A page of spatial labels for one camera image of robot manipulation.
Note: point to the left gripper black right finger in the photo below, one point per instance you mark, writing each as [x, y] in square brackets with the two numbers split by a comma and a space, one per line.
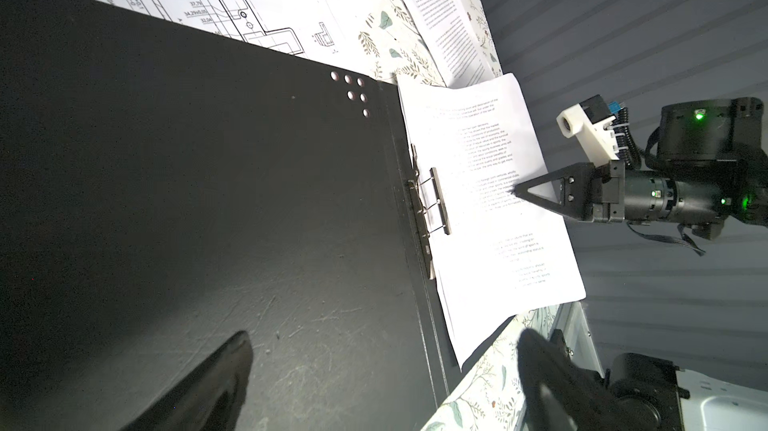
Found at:
[558, 394]

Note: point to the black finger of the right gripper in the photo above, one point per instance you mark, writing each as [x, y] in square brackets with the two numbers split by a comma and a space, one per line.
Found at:
[566, 192]

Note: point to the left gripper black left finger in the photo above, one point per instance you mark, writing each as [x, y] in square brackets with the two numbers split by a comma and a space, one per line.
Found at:
[198, 389]

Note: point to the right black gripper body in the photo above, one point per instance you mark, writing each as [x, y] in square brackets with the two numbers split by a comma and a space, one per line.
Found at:
[702, 165]

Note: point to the printed paper sheet edge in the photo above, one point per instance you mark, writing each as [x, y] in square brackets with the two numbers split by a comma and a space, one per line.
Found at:
[502, 256]

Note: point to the red folder black inside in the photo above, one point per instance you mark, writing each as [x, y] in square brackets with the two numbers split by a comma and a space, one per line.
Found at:
[164, 189]

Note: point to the printed paper sheet far right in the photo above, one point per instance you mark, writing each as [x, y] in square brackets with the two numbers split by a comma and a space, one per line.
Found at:
[447, 33]

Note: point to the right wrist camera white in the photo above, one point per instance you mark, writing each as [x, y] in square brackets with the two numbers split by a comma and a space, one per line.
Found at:
[591, 123]

